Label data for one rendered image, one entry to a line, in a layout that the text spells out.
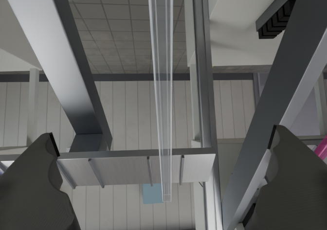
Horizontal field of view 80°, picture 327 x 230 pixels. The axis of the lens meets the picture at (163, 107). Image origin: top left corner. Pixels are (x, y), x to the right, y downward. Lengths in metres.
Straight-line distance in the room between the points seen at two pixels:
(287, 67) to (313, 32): 0.05
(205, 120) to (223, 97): 2.95
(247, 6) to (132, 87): 2.79
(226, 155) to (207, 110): 0.21
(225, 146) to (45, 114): 3.12
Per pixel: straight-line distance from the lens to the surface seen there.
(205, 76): 0.60
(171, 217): 3.48
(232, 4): 0.62
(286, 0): 0.60
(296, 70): 0.28
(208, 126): 0.58
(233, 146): 0.73
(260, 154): 0.36
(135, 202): 3.37
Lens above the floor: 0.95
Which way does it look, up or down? 7 degrees down
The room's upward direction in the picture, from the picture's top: 178 degrees clockwise
